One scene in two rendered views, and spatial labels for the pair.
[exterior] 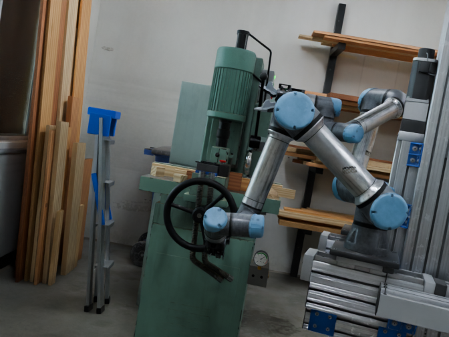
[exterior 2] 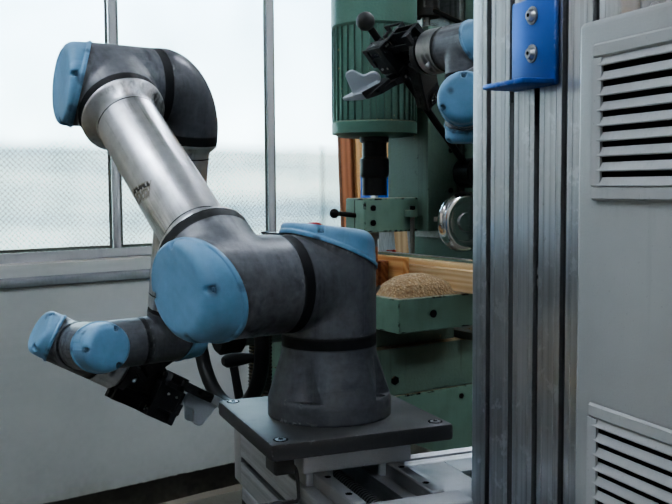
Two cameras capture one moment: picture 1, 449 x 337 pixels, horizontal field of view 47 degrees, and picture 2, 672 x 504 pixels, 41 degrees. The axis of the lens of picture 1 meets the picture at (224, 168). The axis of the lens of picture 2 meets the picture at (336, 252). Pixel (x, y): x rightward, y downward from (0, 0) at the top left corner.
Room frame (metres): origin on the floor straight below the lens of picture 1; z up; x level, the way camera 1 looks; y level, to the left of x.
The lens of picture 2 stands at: (1.09, -1.39, 1.09)
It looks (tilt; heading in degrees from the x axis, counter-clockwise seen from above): 4 degrees down; 51
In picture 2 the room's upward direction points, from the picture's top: straight up
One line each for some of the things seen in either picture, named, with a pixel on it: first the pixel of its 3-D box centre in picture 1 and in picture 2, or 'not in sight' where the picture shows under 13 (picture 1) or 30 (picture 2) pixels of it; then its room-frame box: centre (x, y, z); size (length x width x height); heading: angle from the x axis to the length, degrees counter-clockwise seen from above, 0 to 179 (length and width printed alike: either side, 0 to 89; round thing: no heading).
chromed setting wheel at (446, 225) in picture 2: (248, 162); (462, 221); (2.45, -0.11, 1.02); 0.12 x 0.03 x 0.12; 175
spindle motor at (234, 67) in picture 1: (231, 85); (374, 60); (2.33, 0.03, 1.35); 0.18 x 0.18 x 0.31
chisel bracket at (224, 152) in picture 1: (220, 156); (382, 218); (2.35, 0.03, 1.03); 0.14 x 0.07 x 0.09; 175
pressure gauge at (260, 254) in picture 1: (260, 260); not in sight; (2.09, -0.21, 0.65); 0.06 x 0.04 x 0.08; 85
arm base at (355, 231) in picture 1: (368, 236); (329, 371); (1.77, -0.53, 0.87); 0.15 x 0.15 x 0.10
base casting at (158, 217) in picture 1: (212, 212); (420, 342); (2.45, 0.02, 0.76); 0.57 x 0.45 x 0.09; 175
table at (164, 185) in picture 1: (210, 193); (331, 297); (2.22, 0.04, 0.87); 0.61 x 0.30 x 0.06; 85
